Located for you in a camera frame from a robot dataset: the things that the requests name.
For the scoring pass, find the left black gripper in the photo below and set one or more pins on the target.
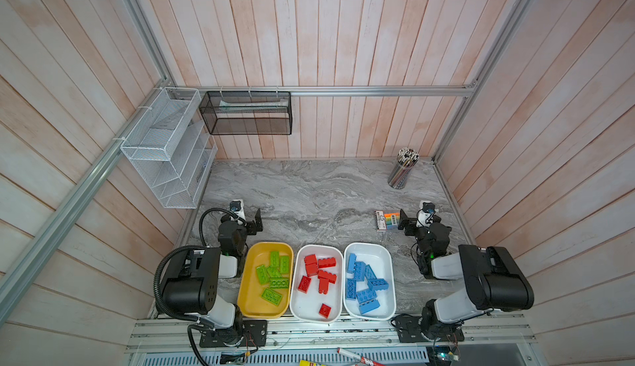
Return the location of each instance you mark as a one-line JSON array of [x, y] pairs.
[[251, 228]]

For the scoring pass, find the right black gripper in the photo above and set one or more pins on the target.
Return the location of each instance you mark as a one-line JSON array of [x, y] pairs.
[[411, 224]]

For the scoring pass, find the green lego brick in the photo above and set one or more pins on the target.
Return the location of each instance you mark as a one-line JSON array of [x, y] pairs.
[[279, 283], [284, 264], [274, 259], [271, 296], [274, 272], [262, 275]]

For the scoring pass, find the blue lego brick side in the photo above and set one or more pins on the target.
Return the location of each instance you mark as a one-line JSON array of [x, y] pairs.
[[377, 284]]

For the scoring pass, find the blue lego brick bottom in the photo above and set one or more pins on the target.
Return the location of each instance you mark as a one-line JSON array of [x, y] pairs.
[[351, 289]]

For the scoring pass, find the red long lego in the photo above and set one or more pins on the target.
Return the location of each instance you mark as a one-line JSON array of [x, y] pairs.
[[326, 276], [327, 262]]

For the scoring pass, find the small red lego brick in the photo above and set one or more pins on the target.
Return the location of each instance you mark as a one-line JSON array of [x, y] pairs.
[[325, 311]]

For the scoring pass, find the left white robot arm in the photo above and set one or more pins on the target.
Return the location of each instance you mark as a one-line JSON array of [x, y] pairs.
[[185, 283]]

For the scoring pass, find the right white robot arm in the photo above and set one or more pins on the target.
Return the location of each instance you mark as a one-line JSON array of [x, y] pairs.
[[492, 280]]

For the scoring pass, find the colored marker pack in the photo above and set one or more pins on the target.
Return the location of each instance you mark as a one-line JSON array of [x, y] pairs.
[[387, 220]]

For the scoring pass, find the right white plastic bin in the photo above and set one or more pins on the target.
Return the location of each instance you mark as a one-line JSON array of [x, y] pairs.
[[378, 265]]

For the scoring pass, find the white plastic bin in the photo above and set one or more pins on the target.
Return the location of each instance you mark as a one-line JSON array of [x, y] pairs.
[[305, 306], [378, 265]]

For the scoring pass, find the metal pencil cup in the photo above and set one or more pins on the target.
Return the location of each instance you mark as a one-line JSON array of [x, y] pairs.
[[406, 159]]

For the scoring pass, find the yellow plastic bin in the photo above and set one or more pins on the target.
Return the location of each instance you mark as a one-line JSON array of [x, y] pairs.
[[249, 299]]

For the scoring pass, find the middle white plastic bin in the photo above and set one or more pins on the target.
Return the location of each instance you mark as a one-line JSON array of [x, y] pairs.
[[305, 306]]

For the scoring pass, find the red marker pen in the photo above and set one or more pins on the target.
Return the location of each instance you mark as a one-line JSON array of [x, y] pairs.
[[358, 358]]

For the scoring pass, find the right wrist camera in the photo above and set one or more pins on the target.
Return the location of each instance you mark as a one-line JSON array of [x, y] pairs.
[[427, 214]]

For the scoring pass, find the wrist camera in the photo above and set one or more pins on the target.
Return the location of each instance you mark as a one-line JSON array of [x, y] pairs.
[[237, 207], [427, 214]]

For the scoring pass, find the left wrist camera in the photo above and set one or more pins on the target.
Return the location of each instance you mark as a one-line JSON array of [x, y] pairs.
[[237, 207]]

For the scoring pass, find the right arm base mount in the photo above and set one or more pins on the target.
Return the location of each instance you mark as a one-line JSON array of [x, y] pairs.
[[417, 329]]

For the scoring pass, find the black mesh wall basket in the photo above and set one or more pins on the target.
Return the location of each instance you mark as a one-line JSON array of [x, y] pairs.
[[247, 113]]

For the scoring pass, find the white wire mesh shelf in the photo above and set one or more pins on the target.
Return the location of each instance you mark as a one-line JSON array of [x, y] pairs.
[[170, 150]]

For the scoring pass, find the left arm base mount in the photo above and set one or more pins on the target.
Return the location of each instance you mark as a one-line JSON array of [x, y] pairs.
[[250, 333]]

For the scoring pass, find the aluminium frame rail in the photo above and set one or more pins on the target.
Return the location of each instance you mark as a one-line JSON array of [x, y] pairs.
[[288, 332]]

